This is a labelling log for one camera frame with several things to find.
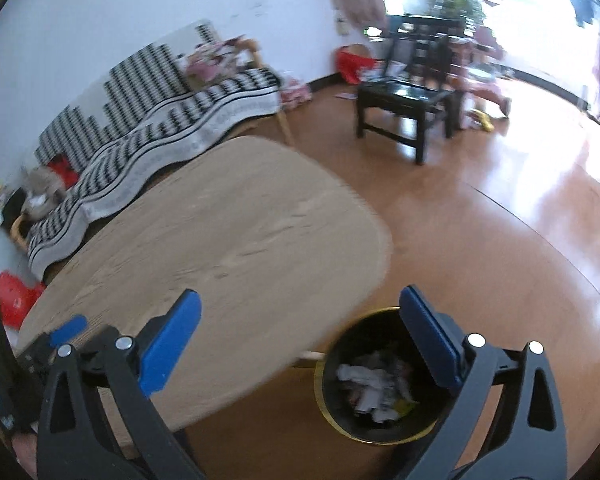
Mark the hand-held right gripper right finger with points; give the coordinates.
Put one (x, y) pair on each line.
(430, 330)

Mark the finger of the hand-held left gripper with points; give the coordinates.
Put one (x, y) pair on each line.
(70, 329)

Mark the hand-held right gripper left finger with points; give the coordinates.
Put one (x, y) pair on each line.
(172, 340)

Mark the black trash bin gold rim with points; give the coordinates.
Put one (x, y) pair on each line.
(365, 335)

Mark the green and white packet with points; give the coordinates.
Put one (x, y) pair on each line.
(405, 406)

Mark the white tissue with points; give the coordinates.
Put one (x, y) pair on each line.
(377, 402)
(352, 374)

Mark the red plastic chair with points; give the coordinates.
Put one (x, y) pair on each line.
(17, 300)

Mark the brown plush toy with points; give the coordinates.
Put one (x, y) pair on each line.
(40, 195)

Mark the red cushion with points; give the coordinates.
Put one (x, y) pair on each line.
(65, 172)

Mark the yellow object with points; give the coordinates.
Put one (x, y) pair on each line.
(482, 120)

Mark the rattan sofa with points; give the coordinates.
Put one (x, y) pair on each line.
(145, 125)

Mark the black coffee table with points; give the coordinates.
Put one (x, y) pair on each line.
(405, 102)

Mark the pink object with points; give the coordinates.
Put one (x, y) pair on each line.
(482, 72)

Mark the red bag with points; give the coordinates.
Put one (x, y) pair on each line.
(355, 65)

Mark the black wooden chair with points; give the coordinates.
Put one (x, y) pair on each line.
(422, 45)

